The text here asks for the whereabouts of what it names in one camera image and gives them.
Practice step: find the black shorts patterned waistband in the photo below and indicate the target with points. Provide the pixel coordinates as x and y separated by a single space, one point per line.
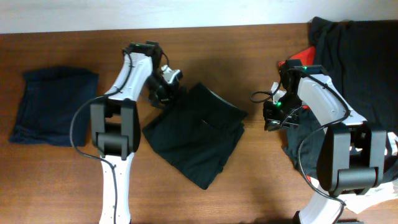
197 134

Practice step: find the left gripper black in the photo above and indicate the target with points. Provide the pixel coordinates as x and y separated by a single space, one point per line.
160 95

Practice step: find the folded navy blue garment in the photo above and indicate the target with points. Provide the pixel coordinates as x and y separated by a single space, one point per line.
51 98

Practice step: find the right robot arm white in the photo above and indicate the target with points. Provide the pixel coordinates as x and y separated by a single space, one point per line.
351 159

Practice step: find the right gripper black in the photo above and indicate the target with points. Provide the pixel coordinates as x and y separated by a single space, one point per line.
273 116

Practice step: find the black garment white lettering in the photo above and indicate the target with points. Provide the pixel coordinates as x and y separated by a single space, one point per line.
311 148

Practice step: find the white garment under pile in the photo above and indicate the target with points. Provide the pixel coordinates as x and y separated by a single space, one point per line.
380 194

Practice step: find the black t-shirt on pile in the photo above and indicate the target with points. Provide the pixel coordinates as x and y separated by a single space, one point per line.
361 58

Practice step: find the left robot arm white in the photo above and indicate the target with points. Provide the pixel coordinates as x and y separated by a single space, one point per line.
115 127

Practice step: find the red garment in pile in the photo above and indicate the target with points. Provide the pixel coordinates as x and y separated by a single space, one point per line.
306 56

